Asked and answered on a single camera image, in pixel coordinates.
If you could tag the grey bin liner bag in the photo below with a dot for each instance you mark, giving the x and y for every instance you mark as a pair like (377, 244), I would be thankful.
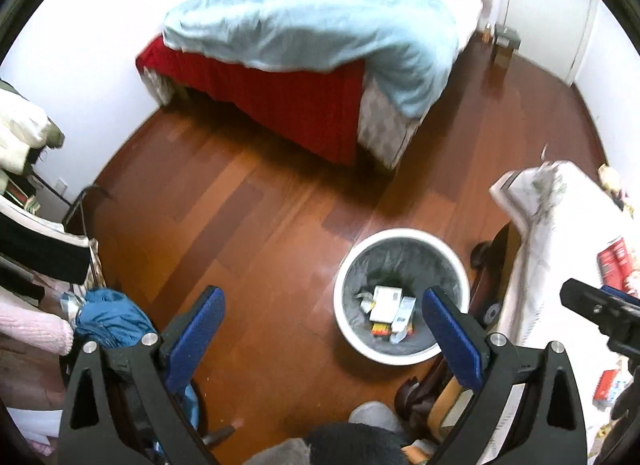
(400, 260)

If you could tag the white padded jacket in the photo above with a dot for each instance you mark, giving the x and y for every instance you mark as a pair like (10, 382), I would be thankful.
(20, 130)

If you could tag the orange yellow packet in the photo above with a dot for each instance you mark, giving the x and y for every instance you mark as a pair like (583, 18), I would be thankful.
(380, 329)

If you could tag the black metal rack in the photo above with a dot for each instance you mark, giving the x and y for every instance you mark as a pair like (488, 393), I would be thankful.
(82, 202)

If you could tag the red and white packet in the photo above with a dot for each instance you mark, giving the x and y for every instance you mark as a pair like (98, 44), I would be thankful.
(607, 387)

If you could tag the red bed sheet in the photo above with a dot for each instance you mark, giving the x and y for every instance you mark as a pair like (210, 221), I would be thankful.
(280, 100)

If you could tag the black and white cloth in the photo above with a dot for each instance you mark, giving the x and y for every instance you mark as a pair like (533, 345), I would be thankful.
(40, 250)

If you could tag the grey slipper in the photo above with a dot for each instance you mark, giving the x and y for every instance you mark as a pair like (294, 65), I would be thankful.
(372, 415)

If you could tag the white door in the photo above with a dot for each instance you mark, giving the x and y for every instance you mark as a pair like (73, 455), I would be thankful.
(550, 5)

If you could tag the white flat box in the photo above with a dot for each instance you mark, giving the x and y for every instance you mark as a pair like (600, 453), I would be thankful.
(386, 302)

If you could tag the table with printed tablecloth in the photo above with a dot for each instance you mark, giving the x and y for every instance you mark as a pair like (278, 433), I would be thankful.
(555, 255)

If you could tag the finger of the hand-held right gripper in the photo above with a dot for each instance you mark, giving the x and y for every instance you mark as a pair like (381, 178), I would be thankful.
(620, 294)
(585, 302)

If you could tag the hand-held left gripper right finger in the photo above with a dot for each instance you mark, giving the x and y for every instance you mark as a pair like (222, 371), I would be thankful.
(452, 340)

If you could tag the crumpled pale wrapper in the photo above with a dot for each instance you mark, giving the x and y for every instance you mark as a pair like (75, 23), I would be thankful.
(365, 301)

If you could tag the person's dark trouser leg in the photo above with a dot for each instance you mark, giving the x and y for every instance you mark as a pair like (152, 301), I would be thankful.
(355, 445)

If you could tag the pink fluffy cloth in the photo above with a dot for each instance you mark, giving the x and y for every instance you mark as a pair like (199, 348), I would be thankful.
(35, 327)

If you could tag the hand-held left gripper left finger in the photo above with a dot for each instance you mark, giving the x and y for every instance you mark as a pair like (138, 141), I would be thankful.
(196, 332)

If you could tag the white wall socket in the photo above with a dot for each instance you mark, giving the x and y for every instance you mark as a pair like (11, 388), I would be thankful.
(61, 186)

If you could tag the blue cloth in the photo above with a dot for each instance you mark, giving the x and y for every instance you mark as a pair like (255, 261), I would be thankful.
(112, 317)

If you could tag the white narrow carton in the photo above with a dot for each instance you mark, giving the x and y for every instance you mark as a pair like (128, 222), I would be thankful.
(405, 316)

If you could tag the small grey box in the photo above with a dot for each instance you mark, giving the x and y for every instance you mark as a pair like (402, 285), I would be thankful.
(506, 42)

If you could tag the white round trash bin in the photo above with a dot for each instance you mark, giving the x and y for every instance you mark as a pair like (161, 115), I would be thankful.
(345, 265)

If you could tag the light blue blanket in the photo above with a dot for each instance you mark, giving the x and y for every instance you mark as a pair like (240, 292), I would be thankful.
(320, 20)

